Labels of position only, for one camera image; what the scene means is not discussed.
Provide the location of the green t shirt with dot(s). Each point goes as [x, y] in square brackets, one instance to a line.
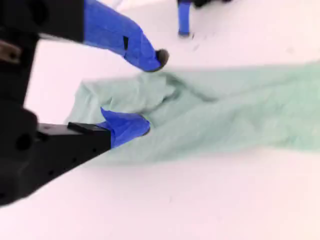
[225, 120]

